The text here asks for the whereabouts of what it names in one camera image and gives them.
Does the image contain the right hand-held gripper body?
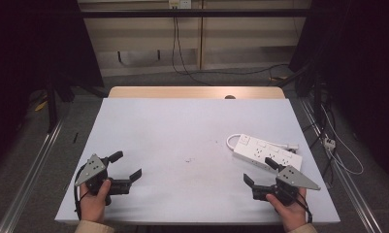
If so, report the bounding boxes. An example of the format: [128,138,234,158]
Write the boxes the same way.
[251,164,322,207]

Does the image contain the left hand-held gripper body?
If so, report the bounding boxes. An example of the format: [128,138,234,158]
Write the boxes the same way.
[74,153,132,207]

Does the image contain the person's right hand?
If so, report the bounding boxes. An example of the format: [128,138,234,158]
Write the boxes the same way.
[265,187,308,233]

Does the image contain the person's left hand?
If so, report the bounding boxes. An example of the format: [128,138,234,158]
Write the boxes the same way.
[79,179,113,224]

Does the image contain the small white floor power strip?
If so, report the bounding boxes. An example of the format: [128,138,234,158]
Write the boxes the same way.
[323,136,338,151]

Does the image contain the white table mat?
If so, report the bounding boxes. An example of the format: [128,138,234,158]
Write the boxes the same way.
[54,97,341,226]

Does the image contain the black metal stand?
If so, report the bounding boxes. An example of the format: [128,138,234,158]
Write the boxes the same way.
[44,72,60,134]

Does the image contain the yellow floor tape piece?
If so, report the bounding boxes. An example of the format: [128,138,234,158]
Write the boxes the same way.
[34,99,49,113]

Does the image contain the wooden table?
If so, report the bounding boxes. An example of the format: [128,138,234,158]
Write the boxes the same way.
[108,85,286,100]

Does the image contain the black curtain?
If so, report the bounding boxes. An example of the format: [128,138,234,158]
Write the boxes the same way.
[0,0,105,169]

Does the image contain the black horizontal bar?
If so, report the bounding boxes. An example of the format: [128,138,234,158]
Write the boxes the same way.
[80,8,313,19]

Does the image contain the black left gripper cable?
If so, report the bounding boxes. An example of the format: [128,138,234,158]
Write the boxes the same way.
[73,164,88,221]

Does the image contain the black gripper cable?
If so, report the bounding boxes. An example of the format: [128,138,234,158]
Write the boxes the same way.
[73,164,88,221]
[294,190,313,224]

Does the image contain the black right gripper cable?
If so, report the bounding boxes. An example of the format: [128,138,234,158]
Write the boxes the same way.
[294,190,313,224]

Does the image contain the metal floor rail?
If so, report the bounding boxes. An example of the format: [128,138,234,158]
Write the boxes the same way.
[298,96,384,233]
[0,118,66,233]

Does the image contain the white floor cable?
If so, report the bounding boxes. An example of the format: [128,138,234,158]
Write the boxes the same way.
[319,104,365,177]

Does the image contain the black floor cable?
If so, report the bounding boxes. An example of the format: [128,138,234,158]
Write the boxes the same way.
[181,63,291,78]

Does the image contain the black hanging cable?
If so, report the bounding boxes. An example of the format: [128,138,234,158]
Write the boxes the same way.
[171,16,213,87]

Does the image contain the white wall socket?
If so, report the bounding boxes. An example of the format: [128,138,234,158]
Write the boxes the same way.
[168,0,193,10]

